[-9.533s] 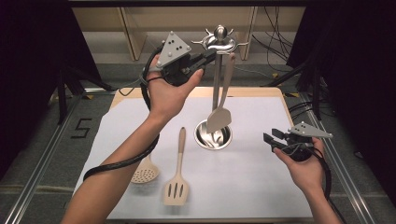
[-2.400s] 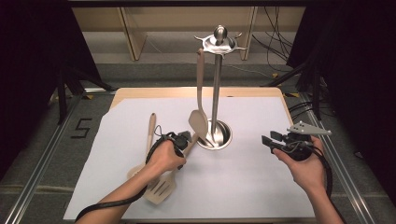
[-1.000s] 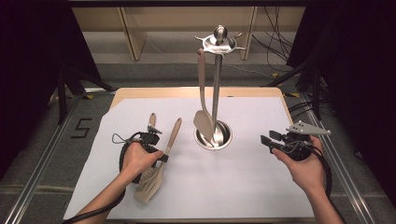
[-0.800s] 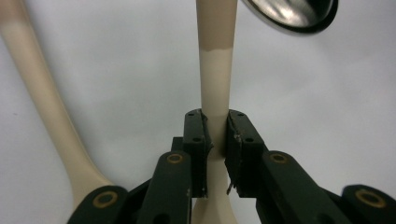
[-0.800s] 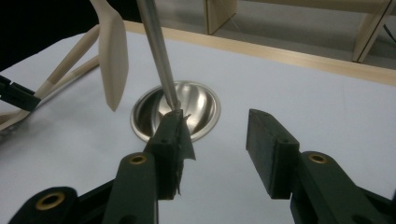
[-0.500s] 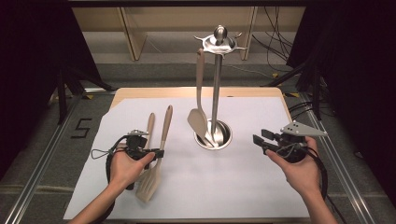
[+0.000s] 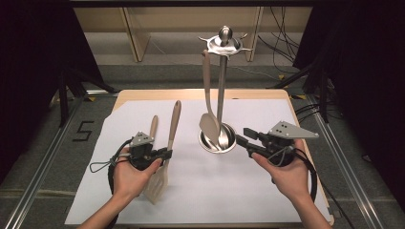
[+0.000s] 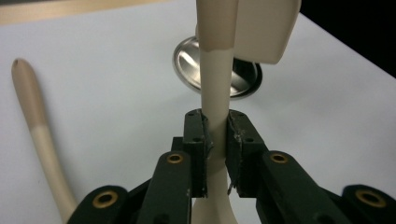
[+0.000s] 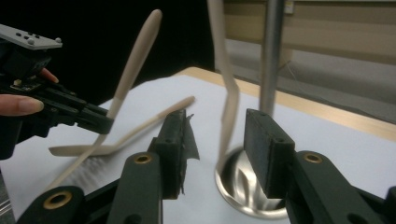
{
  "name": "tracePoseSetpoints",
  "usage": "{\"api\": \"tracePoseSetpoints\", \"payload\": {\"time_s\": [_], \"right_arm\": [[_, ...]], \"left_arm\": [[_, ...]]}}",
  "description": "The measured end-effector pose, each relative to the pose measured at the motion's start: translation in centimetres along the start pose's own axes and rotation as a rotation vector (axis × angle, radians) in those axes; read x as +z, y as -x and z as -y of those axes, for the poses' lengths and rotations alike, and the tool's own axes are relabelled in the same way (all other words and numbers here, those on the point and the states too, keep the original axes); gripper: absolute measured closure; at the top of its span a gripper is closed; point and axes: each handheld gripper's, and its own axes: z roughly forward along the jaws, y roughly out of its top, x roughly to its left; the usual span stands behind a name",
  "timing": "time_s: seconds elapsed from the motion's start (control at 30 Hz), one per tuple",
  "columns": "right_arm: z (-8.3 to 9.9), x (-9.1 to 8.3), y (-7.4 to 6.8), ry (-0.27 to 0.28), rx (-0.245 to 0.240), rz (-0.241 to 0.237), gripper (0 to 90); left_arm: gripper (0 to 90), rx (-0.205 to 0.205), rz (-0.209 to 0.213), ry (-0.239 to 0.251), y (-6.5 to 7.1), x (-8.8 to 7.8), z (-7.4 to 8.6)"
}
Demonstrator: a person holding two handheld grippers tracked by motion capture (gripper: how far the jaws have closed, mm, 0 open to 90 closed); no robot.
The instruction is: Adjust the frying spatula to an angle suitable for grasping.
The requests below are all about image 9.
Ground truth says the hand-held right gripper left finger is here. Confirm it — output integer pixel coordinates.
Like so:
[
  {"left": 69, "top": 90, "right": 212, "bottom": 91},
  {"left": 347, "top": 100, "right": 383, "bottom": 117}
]
[{"left": 148, "top": 108, "right": 201, "bottom": 201}]

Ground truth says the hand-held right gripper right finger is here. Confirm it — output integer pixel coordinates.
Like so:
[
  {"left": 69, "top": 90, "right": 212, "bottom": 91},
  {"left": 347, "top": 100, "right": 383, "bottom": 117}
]
[{"left": 243, "top": 107, "right": 296, "bottom": 200}]

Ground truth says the cream curved-handle turner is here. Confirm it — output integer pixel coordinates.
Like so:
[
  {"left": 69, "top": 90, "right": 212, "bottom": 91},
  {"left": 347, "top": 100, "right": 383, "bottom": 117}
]
[{"left": 48, "top": 95, "right": 197, "bottom": 158}]

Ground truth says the cream spatula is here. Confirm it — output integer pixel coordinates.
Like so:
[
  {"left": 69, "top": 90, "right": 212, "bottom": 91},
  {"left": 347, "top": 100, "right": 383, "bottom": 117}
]
[{"left": 44, "top": 8, "right": 163, "bottom": 192}]

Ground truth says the metal utensil stand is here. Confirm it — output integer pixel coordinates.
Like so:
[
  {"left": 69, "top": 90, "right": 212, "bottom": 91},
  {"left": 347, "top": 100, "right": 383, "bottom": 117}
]
[{"left": 214, "top": 0, "right": 290, "bottom": 220}]

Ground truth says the cream perforated skimmer spoon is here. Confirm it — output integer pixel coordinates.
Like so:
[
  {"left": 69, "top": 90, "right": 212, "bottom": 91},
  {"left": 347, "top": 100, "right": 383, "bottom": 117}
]
[{"left": 206, "top": 0, "right": 242, "bottom": 173}]

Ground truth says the white table mat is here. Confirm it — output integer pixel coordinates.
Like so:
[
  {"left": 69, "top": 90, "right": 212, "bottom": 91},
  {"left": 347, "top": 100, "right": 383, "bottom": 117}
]
[{"left": 0, "top": 74, "right": 396, "bottom": 224}]

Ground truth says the black curtain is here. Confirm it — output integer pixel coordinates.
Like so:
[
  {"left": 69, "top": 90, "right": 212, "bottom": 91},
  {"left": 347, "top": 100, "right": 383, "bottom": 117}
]
[{"left": 0, "top": 0, "right": 217, "bottom": 106}]

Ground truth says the wooden office desk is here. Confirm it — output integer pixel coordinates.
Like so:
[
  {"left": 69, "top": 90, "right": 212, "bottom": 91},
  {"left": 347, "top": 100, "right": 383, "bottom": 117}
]
[{"left": 223, "top": 0, "right": 396, "bottom": 67}]

